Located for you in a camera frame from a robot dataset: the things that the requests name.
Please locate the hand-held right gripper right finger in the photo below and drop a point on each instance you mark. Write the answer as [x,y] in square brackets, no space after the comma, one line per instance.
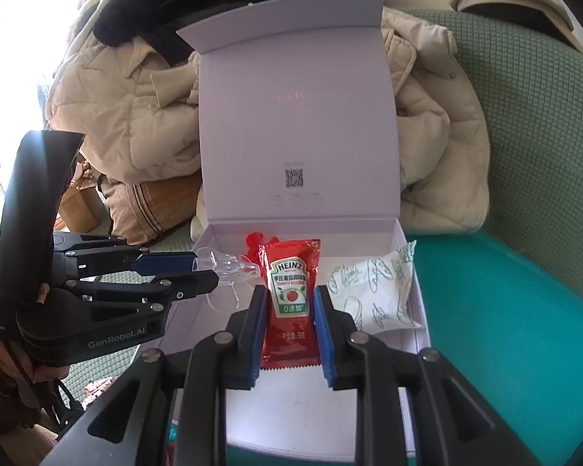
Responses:
[325,335]

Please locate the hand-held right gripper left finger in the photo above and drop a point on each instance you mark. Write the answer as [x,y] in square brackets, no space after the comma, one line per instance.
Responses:
[252,335]

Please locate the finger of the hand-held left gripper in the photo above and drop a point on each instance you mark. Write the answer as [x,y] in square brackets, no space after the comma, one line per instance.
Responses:
[165,263]
[194,284]

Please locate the red ketchup packet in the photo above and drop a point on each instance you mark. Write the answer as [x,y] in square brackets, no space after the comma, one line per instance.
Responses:
[291,291]

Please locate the white printed bread packet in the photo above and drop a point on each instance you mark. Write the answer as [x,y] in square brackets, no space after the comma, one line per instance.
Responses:
[374,291]

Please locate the red toy fan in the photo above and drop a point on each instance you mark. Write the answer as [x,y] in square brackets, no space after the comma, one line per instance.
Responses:
[253,252]

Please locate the white gift box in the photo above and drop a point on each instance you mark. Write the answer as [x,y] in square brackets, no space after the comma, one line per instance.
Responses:
[296,107]

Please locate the person's left forearm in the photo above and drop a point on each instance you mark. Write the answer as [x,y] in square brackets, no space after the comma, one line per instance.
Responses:
[5,398]

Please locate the person's left hand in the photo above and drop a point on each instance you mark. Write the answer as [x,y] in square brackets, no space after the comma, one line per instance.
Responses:
[43,374]

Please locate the brown plaid pillow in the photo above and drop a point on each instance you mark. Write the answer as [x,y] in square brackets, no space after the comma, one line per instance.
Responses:
[145,208]

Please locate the small brown cardboard box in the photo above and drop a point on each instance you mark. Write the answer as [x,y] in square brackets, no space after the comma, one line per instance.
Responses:
[77,204]

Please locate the beige quilted jacket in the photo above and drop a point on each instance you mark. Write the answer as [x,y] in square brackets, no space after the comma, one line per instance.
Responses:
[126,121]

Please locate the teal padded mat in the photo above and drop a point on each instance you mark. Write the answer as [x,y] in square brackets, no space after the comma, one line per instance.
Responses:
[490,325]

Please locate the black jacket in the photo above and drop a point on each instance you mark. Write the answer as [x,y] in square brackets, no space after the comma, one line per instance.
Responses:
[175,9]

